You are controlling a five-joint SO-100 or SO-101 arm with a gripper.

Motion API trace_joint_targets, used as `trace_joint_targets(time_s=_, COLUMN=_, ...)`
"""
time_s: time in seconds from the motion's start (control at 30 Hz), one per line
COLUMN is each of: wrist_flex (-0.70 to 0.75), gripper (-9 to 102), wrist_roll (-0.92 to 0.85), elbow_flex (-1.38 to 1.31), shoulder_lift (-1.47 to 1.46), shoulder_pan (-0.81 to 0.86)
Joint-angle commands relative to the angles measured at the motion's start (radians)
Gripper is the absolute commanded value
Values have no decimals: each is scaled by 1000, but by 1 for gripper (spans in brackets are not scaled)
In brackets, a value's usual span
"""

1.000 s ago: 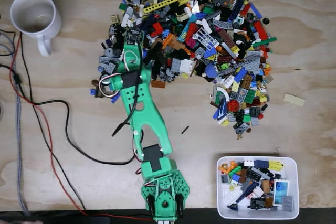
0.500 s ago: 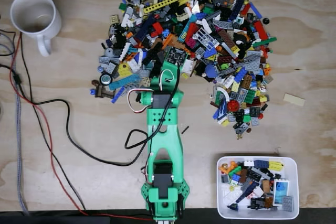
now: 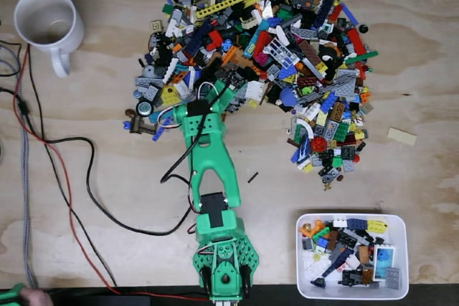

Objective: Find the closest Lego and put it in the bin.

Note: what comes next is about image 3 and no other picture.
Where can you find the white plastic bin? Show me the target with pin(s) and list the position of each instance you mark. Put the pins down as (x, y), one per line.
(305, 288)

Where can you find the person's hand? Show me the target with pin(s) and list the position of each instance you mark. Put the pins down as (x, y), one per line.
(36, 299)

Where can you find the small yellow plate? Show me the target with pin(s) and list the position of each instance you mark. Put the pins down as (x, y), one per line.
(252, 103)

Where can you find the white hinged plate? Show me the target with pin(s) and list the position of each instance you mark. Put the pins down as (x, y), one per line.
(255, 90)

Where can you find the brown rod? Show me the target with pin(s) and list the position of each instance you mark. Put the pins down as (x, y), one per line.
(265, 92)

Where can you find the magenta brick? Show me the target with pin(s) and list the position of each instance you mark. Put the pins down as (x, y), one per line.
(260, 58)

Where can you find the yellow wedge plate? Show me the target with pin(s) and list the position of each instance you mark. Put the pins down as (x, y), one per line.
(169, 95)

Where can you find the big blue dome piece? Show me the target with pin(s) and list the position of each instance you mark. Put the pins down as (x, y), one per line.
(288, 97)

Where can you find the teal plate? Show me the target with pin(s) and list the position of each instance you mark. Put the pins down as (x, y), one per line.
(159, 116)

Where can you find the white lattice window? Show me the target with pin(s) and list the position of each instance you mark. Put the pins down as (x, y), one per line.
(283, 51)

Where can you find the blue holed beam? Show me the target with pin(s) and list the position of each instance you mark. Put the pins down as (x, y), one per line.
(158, 135)

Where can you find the wheel with silver hub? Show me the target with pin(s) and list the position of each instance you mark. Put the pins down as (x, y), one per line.
(145, 109)

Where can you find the small black bar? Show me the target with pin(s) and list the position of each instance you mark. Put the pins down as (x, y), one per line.
(252, 177)

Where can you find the white curved arch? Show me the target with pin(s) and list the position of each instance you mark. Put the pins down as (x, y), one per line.
(306, 125)

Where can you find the brown clip piece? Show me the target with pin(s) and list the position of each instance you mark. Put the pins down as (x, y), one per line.
(140, 123)

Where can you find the yellow holed beam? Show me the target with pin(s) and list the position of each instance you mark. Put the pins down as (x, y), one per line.
(222, 5)

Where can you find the blue flame piece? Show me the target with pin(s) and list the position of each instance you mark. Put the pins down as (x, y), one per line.
(302, 150)

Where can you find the long brown plate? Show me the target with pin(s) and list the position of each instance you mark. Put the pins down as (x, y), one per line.
(310, 51)

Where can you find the tan square tile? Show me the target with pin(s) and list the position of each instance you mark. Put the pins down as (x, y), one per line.
(156, 26)

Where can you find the red round wheel piece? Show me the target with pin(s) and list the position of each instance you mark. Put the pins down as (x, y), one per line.
(318, 144)

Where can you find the long red brick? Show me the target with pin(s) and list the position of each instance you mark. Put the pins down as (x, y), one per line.
(356, 41)

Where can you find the long green plate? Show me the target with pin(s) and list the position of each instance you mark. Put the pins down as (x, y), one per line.
(362, 57)

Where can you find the orange small piece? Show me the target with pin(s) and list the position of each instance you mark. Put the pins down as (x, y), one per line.
(310, 229)

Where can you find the green brick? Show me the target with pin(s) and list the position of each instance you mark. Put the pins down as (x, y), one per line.
(321, 234)

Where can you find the white brick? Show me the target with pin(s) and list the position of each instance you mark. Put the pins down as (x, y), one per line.
(340, 223)

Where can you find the tan flat plate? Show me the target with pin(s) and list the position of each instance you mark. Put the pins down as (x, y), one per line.
(402, 136)

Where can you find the dark blue brick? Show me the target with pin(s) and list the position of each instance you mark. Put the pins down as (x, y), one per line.
(356, 224)

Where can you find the white mug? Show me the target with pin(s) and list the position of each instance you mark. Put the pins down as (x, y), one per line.
(46, 19)

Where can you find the yellow brick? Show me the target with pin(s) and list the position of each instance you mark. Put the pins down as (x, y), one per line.
(376, 226)

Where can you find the dark blue long wedge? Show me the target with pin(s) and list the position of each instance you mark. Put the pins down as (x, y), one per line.
(333, 266)

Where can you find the white window with blue pane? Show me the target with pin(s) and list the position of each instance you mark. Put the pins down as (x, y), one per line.
(384, 263)

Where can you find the grey studded plate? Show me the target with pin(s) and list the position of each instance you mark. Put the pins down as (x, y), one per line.
(393, 278)

